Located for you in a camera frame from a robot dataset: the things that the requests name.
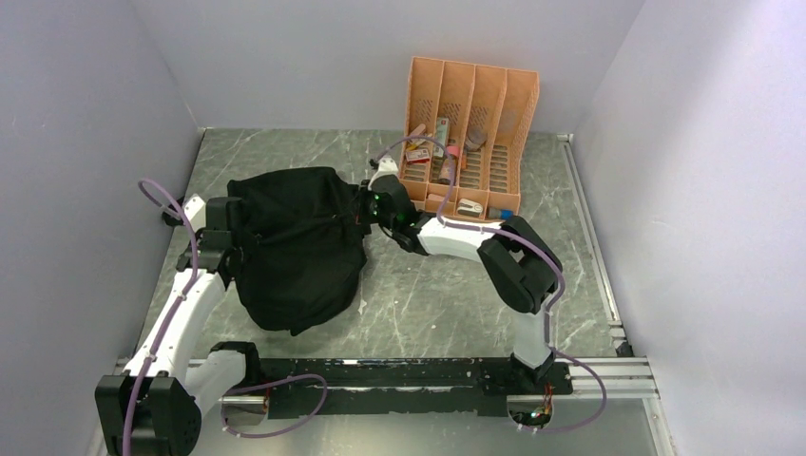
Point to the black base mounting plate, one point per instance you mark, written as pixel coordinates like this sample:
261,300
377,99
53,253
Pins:
292,387

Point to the orange plastic desk organizer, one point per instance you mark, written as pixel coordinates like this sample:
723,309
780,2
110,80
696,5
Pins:
477,119

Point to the green white box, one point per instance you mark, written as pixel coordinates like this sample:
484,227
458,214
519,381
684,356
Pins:
441,135

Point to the black student backpack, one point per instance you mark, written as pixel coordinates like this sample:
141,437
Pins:
302,248

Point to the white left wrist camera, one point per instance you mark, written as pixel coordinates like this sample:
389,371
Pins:
194,209

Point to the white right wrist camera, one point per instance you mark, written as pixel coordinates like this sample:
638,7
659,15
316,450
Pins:
386,166

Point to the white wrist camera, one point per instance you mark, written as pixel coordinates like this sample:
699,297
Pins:
194,209
386,166

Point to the white stapler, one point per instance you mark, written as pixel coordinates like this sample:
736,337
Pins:
469,208

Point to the grey round jar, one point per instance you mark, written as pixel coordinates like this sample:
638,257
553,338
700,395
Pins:
476,138

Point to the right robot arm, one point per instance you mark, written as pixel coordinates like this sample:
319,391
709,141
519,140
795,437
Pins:
523,271

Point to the pink white small box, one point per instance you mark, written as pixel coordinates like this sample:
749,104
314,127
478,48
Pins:
417,156

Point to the brown bottle pink cap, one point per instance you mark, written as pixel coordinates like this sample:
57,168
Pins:
447,171

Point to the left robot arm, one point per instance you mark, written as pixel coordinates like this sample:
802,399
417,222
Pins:
155,406

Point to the pink eraser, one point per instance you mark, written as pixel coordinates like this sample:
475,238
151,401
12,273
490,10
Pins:
417,133

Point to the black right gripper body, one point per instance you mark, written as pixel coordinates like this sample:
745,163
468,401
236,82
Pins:
386,219

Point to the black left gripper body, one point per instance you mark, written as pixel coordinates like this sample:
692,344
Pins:
241,258

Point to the blue capped small item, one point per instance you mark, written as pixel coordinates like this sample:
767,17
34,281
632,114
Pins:
499,214

